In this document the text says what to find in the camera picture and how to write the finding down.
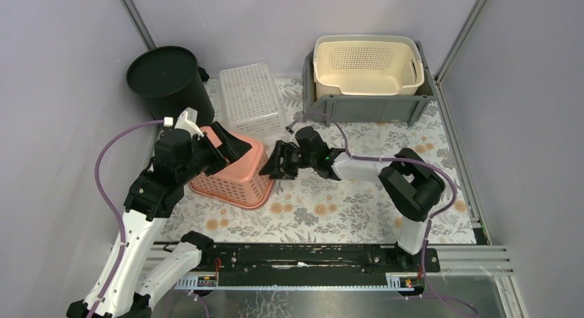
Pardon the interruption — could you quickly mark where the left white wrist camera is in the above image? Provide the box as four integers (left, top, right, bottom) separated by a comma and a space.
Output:
163, 107, 205, 137

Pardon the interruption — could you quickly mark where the black cloth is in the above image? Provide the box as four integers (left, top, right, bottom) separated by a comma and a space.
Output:
198, 66, 210, 83

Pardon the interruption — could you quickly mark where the grey plastic crate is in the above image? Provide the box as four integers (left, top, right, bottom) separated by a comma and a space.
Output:
302, 52, 437, 127

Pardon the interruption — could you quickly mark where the cream plastic tub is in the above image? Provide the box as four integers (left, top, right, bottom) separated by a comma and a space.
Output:
313, 34, 426, 98

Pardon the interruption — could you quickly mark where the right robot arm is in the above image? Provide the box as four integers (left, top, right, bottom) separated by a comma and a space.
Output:
259, 127, 452, 271

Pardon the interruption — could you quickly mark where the large black cylindrical container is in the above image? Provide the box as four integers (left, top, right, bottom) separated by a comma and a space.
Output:
126, 45, 215, 127

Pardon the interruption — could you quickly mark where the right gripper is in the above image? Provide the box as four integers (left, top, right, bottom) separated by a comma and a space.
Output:
258, 140, 315, 181

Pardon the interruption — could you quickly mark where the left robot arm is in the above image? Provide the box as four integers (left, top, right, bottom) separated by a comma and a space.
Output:
66, 122, 252, 317

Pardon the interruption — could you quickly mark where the white perforated plastic basket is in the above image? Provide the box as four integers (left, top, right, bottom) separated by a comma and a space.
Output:
219, 62, 288, 140

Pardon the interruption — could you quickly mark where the black mounting base rail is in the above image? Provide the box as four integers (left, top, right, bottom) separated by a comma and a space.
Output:
192, 242, 441, 287

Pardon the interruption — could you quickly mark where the pink perforated basket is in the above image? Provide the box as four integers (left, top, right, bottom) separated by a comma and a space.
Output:
188, 132, 273, 210

